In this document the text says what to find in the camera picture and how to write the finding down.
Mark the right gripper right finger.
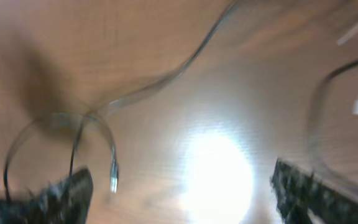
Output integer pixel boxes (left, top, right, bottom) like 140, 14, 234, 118
270, 158, 358, 223

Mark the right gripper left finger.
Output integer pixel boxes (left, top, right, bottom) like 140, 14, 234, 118
0, 167, 93, 224

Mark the white usb cable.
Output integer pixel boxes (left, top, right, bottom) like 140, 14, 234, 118
3, 0, 239, 203

